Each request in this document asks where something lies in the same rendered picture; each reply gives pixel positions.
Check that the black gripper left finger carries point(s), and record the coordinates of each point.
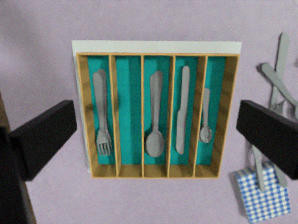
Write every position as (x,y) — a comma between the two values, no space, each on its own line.
(31,146)

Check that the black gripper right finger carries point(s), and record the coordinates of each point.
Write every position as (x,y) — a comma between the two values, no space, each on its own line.
(274,135)

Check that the wooden cutlery tray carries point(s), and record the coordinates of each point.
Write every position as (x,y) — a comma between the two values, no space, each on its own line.
(129,113)

